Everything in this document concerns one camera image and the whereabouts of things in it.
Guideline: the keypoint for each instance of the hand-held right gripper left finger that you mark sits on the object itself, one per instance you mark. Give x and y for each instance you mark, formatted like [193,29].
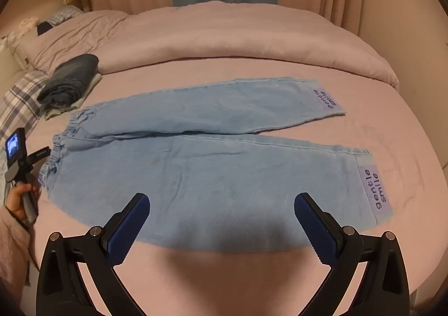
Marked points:
[126,232]

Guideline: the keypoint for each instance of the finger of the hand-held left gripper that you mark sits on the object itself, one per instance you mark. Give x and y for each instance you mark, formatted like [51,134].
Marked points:
[40,154]

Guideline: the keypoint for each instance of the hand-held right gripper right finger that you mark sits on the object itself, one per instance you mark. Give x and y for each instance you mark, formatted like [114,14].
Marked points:
[316,232]

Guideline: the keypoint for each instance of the light blue pants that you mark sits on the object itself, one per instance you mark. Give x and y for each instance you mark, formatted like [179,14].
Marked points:
[210,176]

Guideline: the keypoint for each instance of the person's left forearm pink sleeve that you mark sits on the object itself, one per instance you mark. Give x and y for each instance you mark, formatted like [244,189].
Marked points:
[12,246]

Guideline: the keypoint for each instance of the person's left hand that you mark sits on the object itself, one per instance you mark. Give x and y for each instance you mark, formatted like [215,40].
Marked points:
[14,202]

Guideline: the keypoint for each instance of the plaid pillow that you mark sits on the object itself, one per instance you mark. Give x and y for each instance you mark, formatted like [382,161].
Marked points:
[21,102]

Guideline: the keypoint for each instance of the dark grey folded garment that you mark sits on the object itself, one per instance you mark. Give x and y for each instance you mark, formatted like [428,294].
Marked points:
[70,79]

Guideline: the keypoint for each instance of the pale green folded cloth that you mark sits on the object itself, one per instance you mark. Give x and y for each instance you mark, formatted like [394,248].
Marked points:
[89,86]

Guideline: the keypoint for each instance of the pink pillow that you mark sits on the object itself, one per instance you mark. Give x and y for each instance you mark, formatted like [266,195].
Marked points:
[70,39]

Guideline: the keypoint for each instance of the small dark object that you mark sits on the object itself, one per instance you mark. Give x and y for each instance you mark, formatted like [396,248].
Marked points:
[44,27]

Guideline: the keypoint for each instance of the white plush toy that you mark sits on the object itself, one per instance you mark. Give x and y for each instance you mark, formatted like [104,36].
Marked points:
[27,23]

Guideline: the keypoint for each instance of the pink bed sheet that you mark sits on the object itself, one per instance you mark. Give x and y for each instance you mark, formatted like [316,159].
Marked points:
[402,134]

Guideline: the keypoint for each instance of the blue checked cloth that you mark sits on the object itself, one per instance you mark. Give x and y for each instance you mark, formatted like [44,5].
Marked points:
[66,15]

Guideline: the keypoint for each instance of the pink duvet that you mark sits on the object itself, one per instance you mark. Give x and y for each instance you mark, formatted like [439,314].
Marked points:
[245,36]

